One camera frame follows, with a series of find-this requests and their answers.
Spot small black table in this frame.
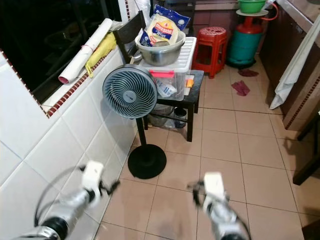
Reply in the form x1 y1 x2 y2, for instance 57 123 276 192
132 69 205 143

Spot small orange object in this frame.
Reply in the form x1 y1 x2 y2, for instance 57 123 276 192
185 74 195 90

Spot dark furniture leg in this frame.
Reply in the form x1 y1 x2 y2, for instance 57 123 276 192
292 112 320 186

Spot dark red rag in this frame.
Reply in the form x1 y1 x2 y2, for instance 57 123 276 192
238 68 260 78

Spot clear storage box white lid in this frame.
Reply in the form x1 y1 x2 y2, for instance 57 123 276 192
137 36 198 102

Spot yellow cloth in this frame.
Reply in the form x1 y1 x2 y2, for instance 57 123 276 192
85 32 118 76

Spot large steel mixing bowl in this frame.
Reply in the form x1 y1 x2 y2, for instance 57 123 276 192
134 30 187 68

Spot white paper roll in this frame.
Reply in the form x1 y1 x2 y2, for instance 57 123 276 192
58 18 114 85

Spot red plastic stool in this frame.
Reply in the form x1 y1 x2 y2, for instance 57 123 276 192
192 26 228 80

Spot black wooden chair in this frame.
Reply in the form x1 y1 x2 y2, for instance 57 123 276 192
112 11 146 66

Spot white hanging towel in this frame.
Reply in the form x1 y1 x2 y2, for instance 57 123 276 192
269 22 320 110

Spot green gas cylinder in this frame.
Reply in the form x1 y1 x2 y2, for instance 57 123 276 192
225 15 265 69

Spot yellow wraps packet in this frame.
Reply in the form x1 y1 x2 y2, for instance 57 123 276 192
144 13 181 48

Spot blue plastic food bag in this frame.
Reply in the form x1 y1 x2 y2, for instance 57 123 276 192
153 4 191 32

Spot dark brown cabinet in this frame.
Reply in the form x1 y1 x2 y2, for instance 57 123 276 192
259 0 320 132

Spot green plastic basin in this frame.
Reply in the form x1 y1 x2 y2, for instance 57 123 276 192
237 0 268 14

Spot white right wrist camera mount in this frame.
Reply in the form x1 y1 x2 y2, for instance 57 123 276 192
202 172 226 201

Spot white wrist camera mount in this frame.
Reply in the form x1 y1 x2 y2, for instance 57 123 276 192
202 172 226 201
81 160 105 193

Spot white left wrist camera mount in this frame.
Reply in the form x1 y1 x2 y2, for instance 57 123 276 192
81 160 105 193

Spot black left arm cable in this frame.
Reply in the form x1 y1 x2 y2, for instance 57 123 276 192
34 166 87 228

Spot grey pedestal fan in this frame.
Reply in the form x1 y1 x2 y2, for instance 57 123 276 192
102 64 168 180

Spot orange gas hose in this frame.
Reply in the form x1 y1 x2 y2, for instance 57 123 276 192
260 2 279 22

